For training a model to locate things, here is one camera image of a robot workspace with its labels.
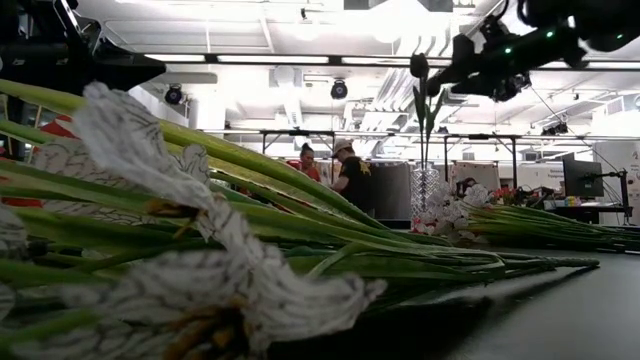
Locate small white blossom bunch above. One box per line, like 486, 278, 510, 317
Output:
410, 180, 640, 253

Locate dark grey partition panel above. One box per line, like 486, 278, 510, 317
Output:
372, 161, 413, 222

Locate clear cut-glass vase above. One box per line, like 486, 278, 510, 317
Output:
409, 162, 442, 227

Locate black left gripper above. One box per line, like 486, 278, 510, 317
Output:
69, 38, 167, 96

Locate person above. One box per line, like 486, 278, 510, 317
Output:
454, 176, 477, 199
329, 138, 375, 215
298, 142, 322, 184

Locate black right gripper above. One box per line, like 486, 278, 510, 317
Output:
427, 27, 589, 98

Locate white fabric board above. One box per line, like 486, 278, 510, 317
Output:
451, 160, 502, 187

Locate dark office desk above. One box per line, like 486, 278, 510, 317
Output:
527, 201, 634, 222

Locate orange red background flowers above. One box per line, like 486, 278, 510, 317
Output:
491, 185, 520, 206

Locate black metal table frame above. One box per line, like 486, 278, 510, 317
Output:
442, 132, 520, 192
258, 128, 337, 171

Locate overhead light bar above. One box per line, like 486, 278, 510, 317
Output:
142, 52, 640, 70

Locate black artificial tulip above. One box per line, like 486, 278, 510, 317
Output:
408, 52, 447, 216

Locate black computer monitor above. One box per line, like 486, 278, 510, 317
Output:
562, 158, 605, 199

